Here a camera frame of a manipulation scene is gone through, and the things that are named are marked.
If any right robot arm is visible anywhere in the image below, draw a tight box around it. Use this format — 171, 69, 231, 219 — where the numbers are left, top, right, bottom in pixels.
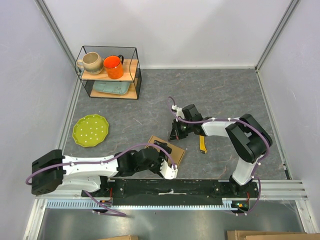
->
169, 104, 273, 197

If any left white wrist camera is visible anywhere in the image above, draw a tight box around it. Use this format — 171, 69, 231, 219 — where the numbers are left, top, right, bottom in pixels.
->
159, 161, 178, 180

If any black wire wooden shelf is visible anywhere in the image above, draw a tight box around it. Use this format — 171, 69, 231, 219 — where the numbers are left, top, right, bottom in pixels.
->
74, 45, 142, 100

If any purple cable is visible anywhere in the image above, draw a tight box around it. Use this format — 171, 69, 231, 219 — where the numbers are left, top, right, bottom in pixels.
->
26, 142, 177, 217
166, 96, 271, 216

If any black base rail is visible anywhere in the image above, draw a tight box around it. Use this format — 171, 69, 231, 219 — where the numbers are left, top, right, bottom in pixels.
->
90, 178, 259, 207

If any cardboard piece bottom centre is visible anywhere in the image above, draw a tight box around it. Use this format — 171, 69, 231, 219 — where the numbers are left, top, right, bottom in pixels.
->
99, 235, 139, 240

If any yellow-green dotted plate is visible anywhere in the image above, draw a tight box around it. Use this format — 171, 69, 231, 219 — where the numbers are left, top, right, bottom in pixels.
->
72, 114, 109, 148

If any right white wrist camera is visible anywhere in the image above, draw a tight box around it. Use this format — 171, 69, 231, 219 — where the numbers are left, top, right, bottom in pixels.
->
171, 105, 185, 122

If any brown cardboard express box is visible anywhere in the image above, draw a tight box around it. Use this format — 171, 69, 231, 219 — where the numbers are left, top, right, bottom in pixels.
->
148, 135, 186, 166

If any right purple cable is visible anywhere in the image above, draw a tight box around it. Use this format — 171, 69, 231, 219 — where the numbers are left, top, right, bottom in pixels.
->
166, 96, 271, 216

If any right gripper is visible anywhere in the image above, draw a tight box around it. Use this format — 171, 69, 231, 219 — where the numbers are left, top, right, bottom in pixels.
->
168, 118, 193, 141

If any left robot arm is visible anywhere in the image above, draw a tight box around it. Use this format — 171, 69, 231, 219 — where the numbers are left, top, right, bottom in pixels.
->
25, 143, 178, 197

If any orange mug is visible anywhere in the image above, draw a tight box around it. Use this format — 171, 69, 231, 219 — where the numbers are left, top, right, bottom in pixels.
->
103, 54, 124, 79

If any beige ceramic mug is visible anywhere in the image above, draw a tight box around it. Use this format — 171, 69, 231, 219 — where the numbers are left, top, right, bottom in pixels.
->
76, 52, 104, 75

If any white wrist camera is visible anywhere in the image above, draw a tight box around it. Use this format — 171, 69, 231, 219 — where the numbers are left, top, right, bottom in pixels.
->
159, 161, 178, 180
171, 105, 185, 122

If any light green tray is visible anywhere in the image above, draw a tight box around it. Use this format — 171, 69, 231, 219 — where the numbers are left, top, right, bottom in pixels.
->
92, 81, 131, 95

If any yellow utility knife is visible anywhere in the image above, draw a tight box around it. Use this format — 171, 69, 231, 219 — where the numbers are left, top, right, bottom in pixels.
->
199, 135, 207, 154

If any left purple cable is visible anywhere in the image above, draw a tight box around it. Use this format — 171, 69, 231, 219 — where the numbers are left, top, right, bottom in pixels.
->
26, 142, 177, 217

